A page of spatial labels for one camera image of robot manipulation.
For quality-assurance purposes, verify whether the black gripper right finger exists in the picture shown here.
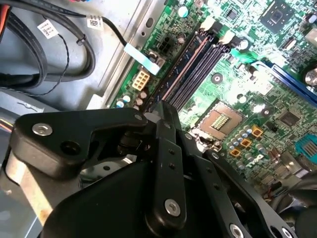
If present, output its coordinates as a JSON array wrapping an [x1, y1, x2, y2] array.
[[170, 103, 298, 238]]

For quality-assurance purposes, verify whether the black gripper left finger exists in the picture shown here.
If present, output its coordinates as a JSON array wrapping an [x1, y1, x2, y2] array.
[[9, 100, 188, 231]]

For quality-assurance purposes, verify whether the blue RAM stick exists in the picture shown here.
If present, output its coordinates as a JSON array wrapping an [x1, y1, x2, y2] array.
[[146, 32, 201, 110]]

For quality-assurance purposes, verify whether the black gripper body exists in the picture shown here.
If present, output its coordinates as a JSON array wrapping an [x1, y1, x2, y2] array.
[[41, 159, 234, 238]]

